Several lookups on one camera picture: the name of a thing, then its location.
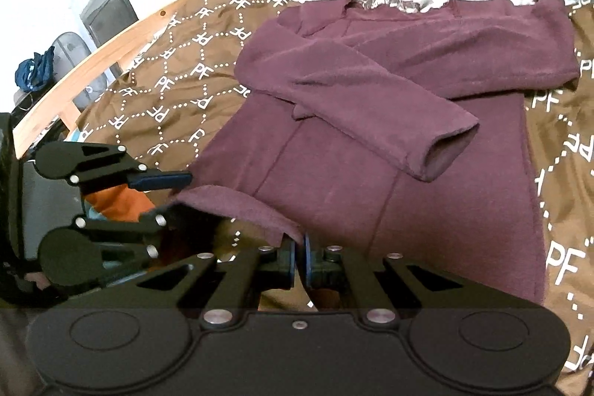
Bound maroon long-sleeve sweater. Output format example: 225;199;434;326
175;0;579;302

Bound orange cloth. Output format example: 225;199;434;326
85;185;155;222

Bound blue crumpled cloth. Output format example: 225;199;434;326
14;45;54;92

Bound brown patterned PF duvet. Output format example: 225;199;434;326
68;0;594;396

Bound dark wall panel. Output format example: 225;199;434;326
79;0;139;47

